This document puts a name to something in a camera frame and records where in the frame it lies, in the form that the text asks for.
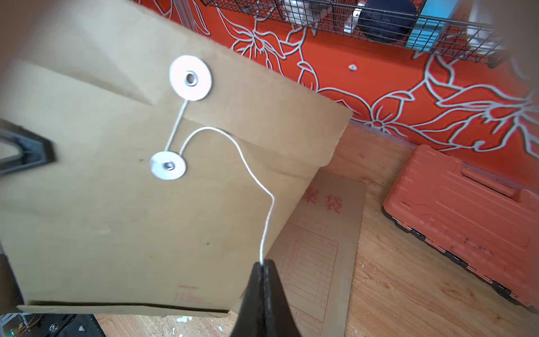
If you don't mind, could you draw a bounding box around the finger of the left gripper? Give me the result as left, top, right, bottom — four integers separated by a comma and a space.
1, 119, 56, 175

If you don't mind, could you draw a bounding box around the red plastic tool case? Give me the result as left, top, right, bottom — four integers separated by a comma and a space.
382, 145, 538, 311

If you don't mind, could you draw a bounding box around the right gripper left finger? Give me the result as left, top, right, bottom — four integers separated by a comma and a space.
230, 262, 265, 337

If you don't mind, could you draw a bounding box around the dark blue round object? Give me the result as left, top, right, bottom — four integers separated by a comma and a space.
358, 0, 418, 44

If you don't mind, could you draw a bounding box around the black wire basket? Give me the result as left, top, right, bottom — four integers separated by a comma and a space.
203, 1, 510, 68

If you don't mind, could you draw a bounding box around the kraft file bag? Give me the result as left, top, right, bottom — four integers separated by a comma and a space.
267, 171, 366, 336
1, 1, 352, 317

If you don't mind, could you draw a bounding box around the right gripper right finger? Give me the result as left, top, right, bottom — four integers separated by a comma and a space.
263, 260, 301, 337

